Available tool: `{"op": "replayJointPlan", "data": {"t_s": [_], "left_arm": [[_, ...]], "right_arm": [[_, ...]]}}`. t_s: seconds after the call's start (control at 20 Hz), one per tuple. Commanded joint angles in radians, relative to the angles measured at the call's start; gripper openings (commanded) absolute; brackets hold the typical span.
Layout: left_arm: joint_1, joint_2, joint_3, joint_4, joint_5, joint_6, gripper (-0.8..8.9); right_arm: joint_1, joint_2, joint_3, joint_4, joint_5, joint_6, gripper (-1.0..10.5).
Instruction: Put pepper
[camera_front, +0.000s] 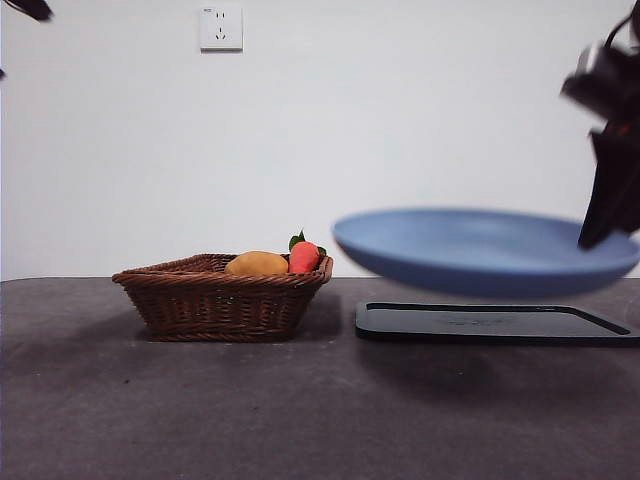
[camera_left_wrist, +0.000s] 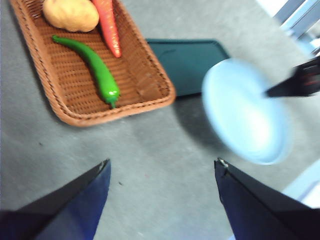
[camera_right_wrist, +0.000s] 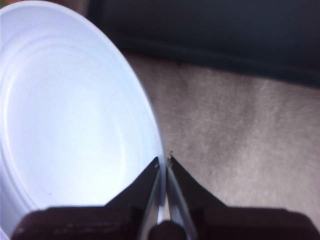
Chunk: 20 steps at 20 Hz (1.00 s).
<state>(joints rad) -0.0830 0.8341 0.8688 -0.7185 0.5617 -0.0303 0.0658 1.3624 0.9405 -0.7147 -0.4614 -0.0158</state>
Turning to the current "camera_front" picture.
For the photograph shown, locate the yellow-brown potato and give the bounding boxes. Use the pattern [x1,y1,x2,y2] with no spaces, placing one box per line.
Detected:
[224,250,291,276]

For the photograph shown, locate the light blue plate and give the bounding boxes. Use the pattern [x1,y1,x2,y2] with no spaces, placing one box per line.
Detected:
[331,207,640,300]

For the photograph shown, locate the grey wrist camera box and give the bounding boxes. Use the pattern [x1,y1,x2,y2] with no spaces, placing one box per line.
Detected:
[574,43,609,77]

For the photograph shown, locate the white wall socket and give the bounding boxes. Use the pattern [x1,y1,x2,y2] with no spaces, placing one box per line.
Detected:
[199,5,244,53]

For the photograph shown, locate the orange carrot with green leaves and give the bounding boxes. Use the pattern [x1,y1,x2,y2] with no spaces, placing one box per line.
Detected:
[288,228,328,274]

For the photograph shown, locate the brown wicker basket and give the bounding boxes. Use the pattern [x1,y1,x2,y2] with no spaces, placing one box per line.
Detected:
[111,252,335,344]

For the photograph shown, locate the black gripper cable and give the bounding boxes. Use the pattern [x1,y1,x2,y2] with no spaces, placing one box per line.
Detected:
[602,7,640,51]

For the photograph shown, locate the dark green plastic tray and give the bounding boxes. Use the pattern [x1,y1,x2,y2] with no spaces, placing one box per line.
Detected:
[354,301,640,349]

